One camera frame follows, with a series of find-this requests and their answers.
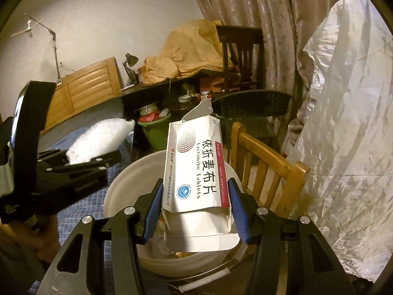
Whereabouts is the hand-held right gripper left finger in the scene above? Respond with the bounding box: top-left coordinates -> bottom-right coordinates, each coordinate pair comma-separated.
44,178 -> 165,295

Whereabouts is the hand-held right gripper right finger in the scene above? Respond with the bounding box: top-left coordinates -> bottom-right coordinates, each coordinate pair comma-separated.
227,177 -> 358,295

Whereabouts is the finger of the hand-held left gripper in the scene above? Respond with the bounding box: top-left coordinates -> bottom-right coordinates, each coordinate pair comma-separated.
37,148 -> 122,176

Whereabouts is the white plastic bucket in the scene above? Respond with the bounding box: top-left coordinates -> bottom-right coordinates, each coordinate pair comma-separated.
103,150 -> 255,294

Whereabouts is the white medicine box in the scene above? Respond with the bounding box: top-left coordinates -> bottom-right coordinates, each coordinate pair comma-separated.
161,96 -> 240,252

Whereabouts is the person's left forearm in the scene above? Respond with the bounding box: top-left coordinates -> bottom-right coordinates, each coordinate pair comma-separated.
0,213 -> 62,255

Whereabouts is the blue checked blanket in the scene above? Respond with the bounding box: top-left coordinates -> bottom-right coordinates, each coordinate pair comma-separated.
0,127 -> 145,295

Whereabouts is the light wooden chair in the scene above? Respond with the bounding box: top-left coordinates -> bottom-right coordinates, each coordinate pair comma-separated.
229,121 -> 310,219

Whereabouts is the dark grey mattress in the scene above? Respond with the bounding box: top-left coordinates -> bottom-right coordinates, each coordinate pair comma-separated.
40,100 -> 129,136

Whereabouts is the wooden headboard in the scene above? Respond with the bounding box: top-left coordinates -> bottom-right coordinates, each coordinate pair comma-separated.
40,57 -> 122,134

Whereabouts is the green bucket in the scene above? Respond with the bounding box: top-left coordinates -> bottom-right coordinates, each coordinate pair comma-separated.
137,112 -> 171,149

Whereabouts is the dark wooden desk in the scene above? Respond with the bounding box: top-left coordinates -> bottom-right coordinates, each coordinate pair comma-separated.
120,71 -> 240,114

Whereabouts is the black mesh chair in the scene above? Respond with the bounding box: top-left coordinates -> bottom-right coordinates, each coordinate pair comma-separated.
212,90 -> 295,148

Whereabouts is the black desk lamp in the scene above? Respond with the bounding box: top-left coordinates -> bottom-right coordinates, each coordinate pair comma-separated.
123,53 -> 139,87

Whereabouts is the silver plastic cover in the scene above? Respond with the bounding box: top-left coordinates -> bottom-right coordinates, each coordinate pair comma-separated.
296,0 -> 393,283

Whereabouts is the orange cloth cover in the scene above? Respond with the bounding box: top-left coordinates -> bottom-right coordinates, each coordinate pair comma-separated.
138,19 -> 232,85

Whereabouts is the dark wooden chair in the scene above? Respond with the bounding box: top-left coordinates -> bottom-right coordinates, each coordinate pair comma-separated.
215,25 -> 266,93

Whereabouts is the patterned brown curtain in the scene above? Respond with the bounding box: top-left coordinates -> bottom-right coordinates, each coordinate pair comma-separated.
190,0 -> 347,160

